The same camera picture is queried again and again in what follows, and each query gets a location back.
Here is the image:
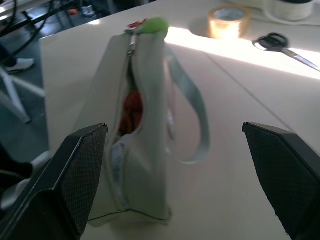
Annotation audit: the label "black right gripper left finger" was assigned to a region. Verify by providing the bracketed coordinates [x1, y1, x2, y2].
[0, 122, 109, 240]

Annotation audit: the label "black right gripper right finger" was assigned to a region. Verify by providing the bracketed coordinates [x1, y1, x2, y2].
[241, 121, 320, 240]

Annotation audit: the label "white zippered pouch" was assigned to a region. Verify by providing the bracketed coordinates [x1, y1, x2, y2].
[74, 16, 211, 229]

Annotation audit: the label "silver robot body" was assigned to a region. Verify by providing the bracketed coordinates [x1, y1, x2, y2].
[0, 142, 52, 212]

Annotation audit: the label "white sneaker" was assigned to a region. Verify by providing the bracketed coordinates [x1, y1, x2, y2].
[4, 57, 35, 74]

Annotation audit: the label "brown packing tape roll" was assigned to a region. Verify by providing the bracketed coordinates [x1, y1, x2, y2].
[207, 5, 252, 40]

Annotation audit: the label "white metal frame leg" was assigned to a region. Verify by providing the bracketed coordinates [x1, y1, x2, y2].
[0, 66, 46, 124]

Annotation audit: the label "black handled scissors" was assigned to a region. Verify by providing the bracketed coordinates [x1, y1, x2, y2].
[251, 32, 320, 73]

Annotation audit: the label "black cable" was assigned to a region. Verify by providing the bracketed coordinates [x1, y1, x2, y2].
[0, 0, 66, 68]

